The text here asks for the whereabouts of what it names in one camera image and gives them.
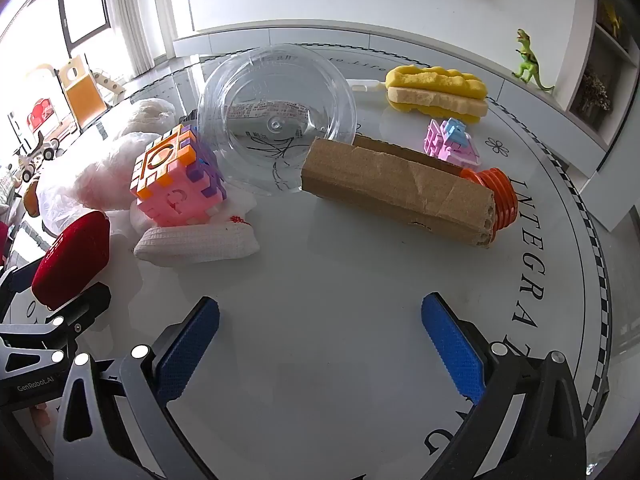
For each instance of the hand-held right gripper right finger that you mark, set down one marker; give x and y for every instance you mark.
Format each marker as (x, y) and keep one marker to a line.
(452, 350)

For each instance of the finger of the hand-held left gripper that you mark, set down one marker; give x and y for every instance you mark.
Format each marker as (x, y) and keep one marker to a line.
(16, 282)
(75, 310)

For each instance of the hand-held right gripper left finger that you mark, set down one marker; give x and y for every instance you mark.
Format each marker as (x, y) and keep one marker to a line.
(190, 340)

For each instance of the red velvet box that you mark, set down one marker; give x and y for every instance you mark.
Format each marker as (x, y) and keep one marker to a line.
(70, 260)

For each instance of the brown cardboard piece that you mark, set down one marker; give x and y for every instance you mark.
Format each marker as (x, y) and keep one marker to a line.
(390, 190)

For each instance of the white gauze roll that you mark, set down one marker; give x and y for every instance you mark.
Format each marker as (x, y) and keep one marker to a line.
(195, 245)

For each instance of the large white plastic bag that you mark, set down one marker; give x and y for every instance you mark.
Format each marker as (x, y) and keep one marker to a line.
(90, 180)

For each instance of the wooden toy car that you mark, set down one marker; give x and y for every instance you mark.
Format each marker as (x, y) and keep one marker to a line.
(37, 157)

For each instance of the white red-print plastic sheet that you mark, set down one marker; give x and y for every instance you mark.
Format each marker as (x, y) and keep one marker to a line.
(240, 210)

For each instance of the multicolour puzzle cube toy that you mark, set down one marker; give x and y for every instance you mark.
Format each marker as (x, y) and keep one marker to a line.
(170, 180)

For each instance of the orange ribbed cap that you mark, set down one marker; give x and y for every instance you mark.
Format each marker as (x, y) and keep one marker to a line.
(502, 195)

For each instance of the red toy furniture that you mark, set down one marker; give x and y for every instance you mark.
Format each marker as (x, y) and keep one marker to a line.
(41, 115)

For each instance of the pink building block toy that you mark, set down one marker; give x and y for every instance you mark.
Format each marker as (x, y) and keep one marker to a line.
(450, 147)

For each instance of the small white stuffed plastic bag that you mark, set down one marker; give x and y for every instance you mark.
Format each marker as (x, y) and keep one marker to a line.
(147, 115)

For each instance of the white wooden toy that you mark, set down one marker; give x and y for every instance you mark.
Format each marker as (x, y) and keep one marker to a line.
(110, 85)

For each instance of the yellow sponge popsicle toy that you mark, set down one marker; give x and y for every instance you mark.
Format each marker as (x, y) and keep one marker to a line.
(430, 80)

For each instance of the window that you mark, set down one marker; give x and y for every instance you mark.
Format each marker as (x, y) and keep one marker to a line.
(80, 5)

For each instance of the dried flower bunch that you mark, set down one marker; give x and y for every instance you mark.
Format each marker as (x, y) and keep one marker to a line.
(594, 92)

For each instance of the green dinosaur toy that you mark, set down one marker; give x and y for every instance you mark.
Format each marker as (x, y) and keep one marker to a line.
(529, 65)

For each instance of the white shelf unit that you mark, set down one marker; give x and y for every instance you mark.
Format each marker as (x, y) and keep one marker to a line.
(622, 85)

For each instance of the yellow dinosaur toy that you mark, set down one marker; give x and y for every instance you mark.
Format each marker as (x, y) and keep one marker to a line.
(611, 17)

